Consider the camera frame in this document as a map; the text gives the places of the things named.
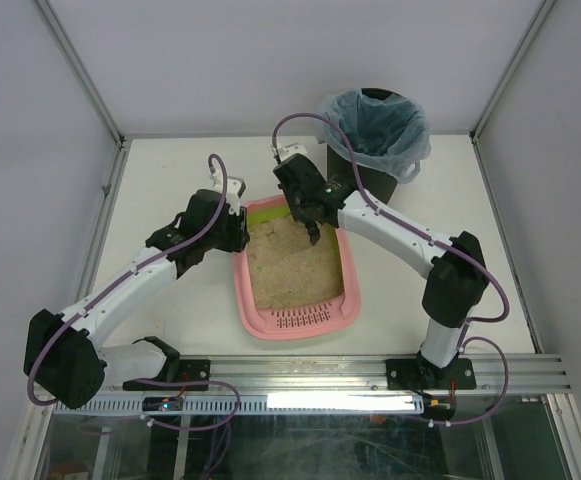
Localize blue plastic bin liner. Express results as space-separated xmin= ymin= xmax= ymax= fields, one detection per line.
xmin=316 ymin=89 xmax=431 ymax=184

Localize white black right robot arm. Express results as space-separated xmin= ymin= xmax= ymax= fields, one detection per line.
xmin=273 ymin=153 xmax=489 ymax=391

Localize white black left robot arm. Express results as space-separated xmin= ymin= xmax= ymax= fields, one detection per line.
xmin=23 ymin=178 xmax=249 ymax=409

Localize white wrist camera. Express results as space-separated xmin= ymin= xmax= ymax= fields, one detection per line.
xmin=272 ymin=142 xmax=308 ymax=164
xmin=210 ymin=171 xmax=246 ymax=215

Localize aluminium mounting rail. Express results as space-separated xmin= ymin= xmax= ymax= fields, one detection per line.
xmin=33 ymin=353 xmax=569 ymax=399

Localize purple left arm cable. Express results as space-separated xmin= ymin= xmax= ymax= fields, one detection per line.
xmin=24 ymin=153 xmax=244 ymax=476

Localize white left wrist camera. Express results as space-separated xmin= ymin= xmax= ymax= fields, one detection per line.
xmin=210 ymin=171 xmax=246 ymax=215

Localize beige litter pellets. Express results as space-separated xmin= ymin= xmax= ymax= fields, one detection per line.
xmin=246 ymin=215 xmax=343 ymax=309

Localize black ribbed trash bin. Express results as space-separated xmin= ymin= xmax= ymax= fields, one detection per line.
xmin=327 ymin=88 xmax=398 ymax=204

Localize white slotted cable duct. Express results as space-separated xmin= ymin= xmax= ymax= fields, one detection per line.
xmin=55 ymin=391 xmax=424 ymax=417

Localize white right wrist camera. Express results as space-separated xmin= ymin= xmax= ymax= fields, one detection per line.
xmin=272 ymin=142 xmax=308 ymax=164

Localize pink litter box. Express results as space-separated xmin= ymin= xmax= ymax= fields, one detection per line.
xmin=231 ymin=194 xmax=362 ymax=341

